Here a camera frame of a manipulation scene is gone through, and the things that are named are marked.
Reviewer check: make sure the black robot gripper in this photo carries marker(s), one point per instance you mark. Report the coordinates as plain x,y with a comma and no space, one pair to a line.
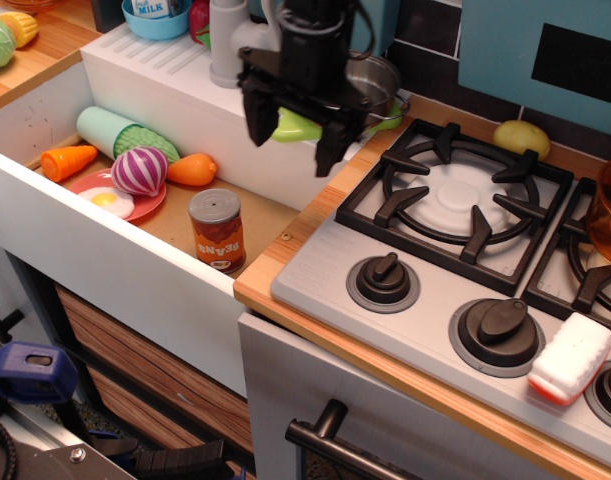
308,76

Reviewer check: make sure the orange beans can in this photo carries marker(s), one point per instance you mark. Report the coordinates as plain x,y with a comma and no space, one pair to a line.
218,230

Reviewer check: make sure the stainless steel pot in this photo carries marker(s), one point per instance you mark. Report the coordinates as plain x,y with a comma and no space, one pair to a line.
380,81

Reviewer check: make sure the green plastic cutting board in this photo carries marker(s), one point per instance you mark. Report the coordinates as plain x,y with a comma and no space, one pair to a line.
295,128

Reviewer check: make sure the orange toy carrot right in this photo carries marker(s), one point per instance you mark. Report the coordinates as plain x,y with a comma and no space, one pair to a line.
193,170

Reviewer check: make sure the orange toy carrot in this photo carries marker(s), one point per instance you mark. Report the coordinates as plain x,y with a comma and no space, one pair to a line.
61,163
193,170

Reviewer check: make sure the grey toy faucet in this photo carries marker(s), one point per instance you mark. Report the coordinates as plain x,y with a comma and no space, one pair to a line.
231,29

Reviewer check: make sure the purple striped toy onion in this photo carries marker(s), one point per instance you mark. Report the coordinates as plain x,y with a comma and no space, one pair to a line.
140,171

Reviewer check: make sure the blue plastic bowl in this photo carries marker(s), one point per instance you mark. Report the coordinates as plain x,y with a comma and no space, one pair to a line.
157,29

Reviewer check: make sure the white toy sink basin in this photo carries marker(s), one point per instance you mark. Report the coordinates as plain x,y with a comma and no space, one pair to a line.
146,275

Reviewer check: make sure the black left stove knob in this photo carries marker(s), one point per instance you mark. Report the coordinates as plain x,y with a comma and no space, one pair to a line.
383,284

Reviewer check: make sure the black stove knob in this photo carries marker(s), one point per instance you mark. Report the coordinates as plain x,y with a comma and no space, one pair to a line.
383,284
496,337
598,394

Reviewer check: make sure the milk carton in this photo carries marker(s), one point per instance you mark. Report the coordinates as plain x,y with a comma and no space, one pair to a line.
156,9

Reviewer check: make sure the toy fried egg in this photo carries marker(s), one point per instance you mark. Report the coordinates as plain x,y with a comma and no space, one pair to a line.
111,200

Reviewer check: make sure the mint green cup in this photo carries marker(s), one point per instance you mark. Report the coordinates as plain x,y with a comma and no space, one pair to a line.
101,128

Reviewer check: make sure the grey toy stove top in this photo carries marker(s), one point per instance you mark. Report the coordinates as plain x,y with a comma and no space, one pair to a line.
314,282

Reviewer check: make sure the pink plastic plate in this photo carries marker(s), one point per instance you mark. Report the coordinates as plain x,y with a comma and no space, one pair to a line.
143,204

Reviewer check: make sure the black left burner grate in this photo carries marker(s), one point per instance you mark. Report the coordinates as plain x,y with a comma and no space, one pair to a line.
463,205

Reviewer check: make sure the black burner grate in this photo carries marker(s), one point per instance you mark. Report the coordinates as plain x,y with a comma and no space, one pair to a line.
463,205
570,275

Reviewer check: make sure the yellow toy potato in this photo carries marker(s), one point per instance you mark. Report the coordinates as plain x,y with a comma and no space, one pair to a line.
518,136

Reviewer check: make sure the orange toy carrot left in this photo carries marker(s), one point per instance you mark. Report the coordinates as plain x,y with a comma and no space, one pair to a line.
61,163

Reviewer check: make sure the yellow toy corn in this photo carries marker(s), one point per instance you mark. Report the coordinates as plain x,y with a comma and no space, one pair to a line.
24,27

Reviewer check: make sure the black middle stove knob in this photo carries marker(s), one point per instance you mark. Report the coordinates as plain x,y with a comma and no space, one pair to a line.
496,337

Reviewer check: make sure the orange transparent bowl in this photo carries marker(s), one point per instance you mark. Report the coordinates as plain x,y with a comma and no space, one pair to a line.
598,217

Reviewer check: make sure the black right burner grate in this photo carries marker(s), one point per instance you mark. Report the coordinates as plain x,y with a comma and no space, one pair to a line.
570,275

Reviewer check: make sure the white red toy sponge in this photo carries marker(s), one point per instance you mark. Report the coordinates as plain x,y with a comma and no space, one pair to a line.
571,360

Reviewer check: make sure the black right stove knob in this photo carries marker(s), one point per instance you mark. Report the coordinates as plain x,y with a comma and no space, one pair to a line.
598,394

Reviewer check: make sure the black oven door handle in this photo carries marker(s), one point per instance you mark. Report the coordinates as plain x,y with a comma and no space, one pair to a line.
321,438

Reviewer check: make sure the blue clamp handle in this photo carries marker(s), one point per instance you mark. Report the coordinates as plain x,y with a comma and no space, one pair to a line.
36,374

